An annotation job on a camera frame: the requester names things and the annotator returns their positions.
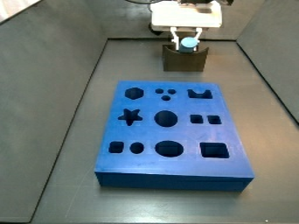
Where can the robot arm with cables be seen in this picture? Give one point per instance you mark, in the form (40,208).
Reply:
(183,2)

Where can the dark curved cradle fixture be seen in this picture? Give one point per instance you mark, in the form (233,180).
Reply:
(183,62)

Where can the blue foam shape-sorter block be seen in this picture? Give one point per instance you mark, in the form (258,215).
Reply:
(171,139)

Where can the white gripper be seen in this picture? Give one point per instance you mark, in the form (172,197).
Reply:
(186,16)

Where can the light blue oval cylinder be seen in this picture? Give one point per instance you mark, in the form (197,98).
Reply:
(187,45)

